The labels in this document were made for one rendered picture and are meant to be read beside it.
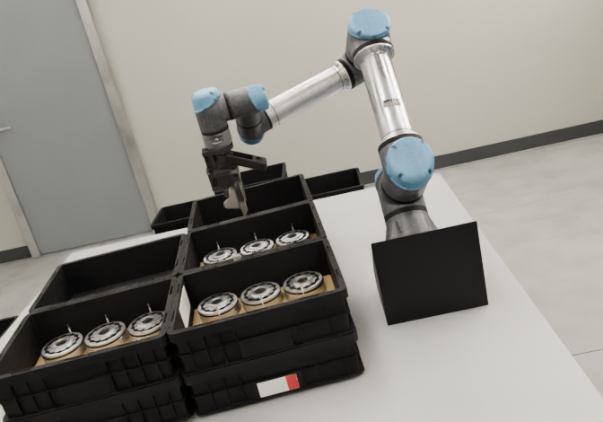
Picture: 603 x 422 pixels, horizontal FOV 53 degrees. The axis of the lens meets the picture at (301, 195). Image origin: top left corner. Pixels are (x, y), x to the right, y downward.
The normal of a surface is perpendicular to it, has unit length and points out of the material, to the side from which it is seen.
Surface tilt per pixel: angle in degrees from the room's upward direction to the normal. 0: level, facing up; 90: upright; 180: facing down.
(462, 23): 90
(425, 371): 0
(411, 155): 55
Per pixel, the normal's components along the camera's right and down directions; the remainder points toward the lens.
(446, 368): -0.22, -0.92
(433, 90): 0.00, 0.33
